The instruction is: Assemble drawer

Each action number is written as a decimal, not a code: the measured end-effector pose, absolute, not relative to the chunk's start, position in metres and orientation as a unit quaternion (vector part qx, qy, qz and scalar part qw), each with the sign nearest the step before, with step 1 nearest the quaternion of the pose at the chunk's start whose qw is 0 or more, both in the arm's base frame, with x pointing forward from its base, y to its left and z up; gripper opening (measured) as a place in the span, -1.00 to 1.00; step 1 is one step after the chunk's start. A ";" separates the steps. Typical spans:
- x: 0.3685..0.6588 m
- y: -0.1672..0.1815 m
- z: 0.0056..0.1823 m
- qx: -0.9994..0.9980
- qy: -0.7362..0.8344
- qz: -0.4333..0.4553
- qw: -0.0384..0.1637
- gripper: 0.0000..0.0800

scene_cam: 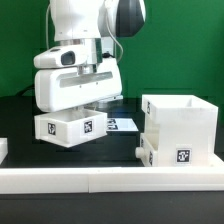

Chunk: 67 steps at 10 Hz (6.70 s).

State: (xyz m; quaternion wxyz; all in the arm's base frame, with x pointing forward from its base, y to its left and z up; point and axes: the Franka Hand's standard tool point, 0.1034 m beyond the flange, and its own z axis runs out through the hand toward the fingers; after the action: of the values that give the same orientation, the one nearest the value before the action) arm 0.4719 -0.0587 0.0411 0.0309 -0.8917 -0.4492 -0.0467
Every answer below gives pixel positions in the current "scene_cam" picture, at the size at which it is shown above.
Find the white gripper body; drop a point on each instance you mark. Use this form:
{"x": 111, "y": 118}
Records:
{"x": 59, "y": 89}

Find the white drawer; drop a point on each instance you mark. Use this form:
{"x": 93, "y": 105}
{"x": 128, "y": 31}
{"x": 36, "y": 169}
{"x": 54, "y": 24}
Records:
{"x": 70, "y": 127}
{"x": 146, "y": 153}

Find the white front drawer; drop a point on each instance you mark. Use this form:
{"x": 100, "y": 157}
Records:
{"x": 146, "y": 153}

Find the white drawer cabinet box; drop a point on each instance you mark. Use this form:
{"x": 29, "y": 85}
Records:
{"x": 181, "y": 128}

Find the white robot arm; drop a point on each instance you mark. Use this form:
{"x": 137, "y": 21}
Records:
{"x": 82, "y": 67}

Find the marker tag sheet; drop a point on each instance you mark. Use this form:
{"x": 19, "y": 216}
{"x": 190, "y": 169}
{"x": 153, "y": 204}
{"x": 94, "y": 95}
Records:
{"x": 121, "y": 125}

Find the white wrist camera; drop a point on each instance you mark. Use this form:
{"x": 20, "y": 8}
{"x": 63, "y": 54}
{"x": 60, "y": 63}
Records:
{"x": 66, "y": 56}

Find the white left fence rail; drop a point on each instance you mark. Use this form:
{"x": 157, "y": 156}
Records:
{"x": 3, "y": 149}

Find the white front fence rail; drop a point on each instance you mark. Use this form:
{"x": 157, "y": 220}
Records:
{"x": 122, "y": 179}

